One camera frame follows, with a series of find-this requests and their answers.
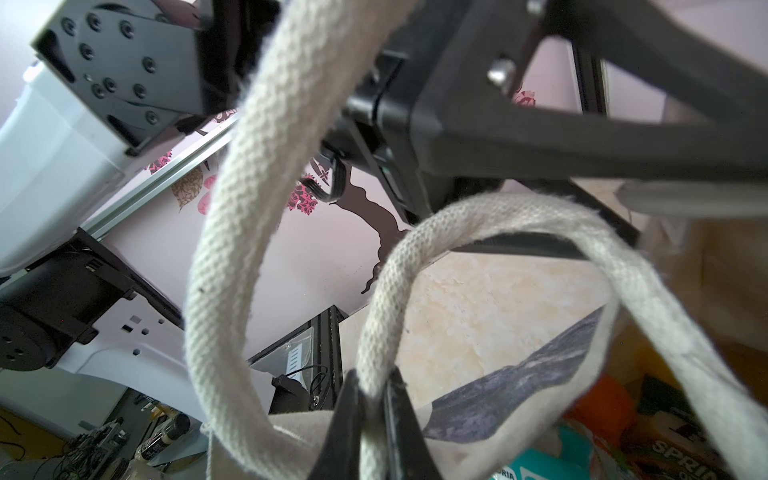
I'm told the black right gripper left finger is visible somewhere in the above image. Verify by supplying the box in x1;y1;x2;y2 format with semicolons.
308;369;364;480

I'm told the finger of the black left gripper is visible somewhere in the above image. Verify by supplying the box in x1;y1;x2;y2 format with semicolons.
449;178;642;262
413;1;767;180

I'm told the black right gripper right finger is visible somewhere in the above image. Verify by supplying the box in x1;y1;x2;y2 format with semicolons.
383;368;442;480

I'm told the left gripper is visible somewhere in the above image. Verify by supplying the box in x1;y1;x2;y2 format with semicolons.
197;0;475;226

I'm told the beige canvas grocery bag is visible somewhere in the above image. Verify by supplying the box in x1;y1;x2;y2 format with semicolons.
184;1;767;479

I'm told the green Fox's bag top shelf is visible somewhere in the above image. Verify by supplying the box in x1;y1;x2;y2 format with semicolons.
491;422;604;480

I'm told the orange fruit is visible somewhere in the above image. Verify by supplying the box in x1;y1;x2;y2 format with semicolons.
566;374;636;445

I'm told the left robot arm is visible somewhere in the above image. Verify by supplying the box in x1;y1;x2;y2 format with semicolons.
1;1;767;367

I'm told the aluminium frame rail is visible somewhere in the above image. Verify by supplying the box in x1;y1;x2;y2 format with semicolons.
82;115;237;240

